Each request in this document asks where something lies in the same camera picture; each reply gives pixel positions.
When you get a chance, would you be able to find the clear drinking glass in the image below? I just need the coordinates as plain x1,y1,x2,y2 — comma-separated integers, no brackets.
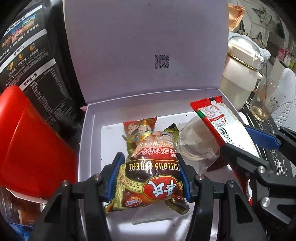
249,76,278,122

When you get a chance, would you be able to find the red white snack packet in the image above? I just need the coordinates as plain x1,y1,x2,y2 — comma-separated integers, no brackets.
189,96,261,207

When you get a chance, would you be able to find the white ceramic lidded jar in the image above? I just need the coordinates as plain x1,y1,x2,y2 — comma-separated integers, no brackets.
219,37,263,110

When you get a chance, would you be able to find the black labelled food bag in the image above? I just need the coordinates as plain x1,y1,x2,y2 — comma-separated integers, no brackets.
1,1,85,142

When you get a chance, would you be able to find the open lavender gift box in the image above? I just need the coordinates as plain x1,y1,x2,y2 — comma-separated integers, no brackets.
62,0,262,241

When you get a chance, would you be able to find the red plastic stool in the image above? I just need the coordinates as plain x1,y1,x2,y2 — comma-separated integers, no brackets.
1,86,78,199

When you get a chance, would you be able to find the near light blue chair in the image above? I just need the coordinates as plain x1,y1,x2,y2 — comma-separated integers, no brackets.
271,68,295,131

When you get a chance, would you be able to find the brown cereal snack packet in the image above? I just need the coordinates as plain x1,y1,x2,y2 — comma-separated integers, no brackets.
105,117,189,214

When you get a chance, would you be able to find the clear plastic packet in box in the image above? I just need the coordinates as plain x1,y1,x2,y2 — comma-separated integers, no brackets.
177,116,220,162

